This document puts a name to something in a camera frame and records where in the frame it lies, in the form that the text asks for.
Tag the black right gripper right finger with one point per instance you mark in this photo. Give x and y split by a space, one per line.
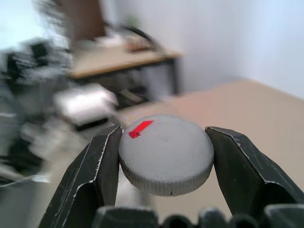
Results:
247 171

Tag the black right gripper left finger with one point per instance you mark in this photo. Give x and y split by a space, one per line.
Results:
80 180

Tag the white ribbed jar lid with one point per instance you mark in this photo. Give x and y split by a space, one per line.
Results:
164 154

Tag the silver robot body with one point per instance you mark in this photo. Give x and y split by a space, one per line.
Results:
35 99

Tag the wooden desk with black legs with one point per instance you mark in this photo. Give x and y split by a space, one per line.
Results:
128 64

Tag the brown wooden door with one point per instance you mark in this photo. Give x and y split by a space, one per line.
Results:
83 19

